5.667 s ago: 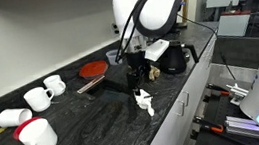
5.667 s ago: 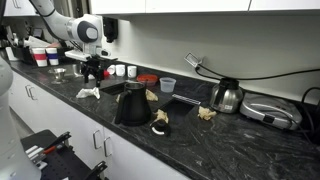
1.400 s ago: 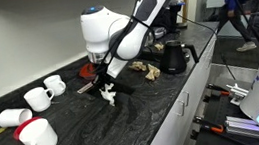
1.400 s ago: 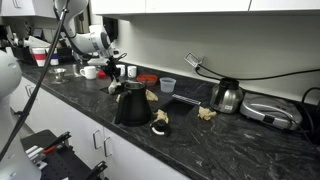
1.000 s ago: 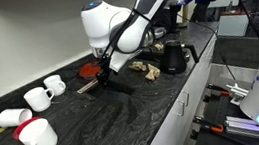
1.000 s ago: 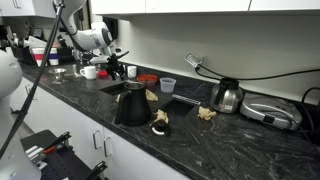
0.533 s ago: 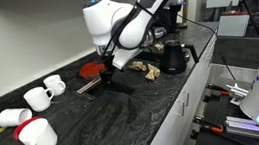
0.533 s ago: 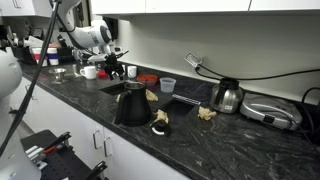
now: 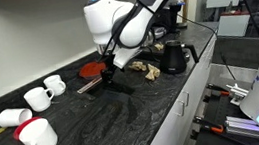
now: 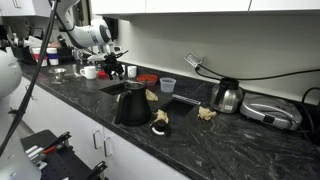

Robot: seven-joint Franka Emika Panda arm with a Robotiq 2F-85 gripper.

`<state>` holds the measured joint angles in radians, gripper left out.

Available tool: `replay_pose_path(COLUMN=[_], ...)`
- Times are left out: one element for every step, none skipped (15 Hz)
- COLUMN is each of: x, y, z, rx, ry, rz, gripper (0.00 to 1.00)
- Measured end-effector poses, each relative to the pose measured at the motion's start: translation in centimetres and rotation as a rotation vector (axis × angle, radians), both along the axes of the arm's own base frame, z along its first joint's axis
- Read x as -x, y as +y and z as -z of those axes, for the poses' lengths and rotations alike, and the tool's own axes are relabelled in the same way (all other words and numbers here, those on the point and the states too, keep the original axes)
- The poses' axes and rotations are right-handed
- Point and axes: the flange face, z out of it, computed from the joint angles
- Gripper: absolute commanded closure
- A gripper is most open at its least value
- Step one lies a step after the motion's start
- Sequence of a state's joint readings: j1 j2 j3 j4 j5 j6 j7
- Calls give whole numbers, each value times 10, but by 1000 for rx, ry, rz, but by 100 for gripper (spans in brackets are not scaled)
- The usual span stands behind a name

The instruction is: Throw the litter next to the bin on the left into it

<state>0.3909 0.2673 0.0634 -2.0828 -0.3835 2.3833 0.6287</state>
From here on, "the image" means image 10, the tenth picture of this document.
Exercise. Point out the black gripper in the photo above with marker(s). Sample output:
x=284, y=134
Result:
x=111, y=59

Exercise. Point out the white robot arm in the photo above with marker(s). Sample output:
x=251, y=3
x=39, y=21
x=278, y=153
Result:
x=90, y=35

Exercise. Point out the black rectangular bin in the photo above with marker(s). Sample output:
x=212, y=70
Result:
x=113, y=89
x=176, y=108

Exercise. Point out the white mug with red lid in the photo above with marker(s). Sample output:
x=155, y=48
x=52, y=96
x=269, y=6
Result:
x=88, y=72

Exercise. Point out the crumpled brown paper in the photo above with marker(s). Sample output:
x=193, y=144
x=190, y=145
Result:
x=161, y=116
x=151, y=96
x=117, y=98
x=206, y=113

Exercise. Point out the red bowl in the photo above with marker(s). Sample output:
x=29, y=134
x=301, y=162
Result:
x=146, y=79

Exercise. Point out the black electric kettle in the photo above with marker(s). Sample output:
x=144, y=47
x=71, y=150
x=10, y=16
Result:
x=133, y=106

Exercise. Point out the steel funnel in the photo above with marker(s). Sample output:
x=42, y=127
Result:
x=59, y=75

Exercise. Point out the clear plastic cup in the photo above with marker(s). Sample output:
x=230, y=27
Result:
x=167, y=84

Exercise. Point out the white base cabinet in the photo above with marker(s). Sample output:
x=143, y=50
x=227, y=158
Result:
x=66, y=113

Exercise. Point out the white cup with blue band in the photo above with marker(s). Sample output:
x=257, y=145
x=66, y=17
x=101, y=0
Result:
x=52, y=56

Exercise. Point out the white cup with red band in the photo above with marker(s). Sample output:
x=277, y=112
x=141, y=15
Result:
x=40, y=56

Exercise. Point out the striped flat strip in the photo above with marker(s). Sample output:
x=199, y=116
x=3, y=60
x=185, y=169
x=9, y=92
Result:
x=186, y=99

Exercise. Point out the orange black bar clamp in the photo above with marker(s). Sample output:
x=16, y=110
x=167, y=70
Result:
x=55, y=141
x=96, y=170

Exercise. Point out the black storage container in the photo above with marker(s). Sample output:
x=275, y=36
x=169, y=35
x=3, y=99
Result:
x=23, y=54

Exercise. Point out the white upper cabinet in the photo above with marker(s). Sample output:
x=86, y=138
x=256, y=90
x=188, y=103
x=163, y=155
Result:
x=200, y=6

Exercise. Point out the steel thermal carafe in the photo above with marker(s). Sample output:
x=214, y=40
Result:
x=226, y=96

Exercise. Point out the silver sandwich press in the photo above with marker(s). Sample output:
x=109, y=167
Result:
x=270, y=111

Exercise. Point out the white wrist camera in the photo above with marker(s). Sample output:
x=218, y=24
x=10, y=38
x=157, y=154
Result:
x=96, y=58

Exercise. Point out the black wall-mounted box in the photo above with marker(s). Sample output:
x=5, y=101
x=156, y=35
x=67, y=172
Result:
x=114, y=28

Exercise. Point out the grey wall adapter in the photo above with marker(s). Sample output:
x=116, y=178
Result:
x=193, y=60

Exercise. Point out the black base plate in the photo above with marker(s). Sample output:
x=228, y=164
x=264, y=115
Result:
x=66, y=166

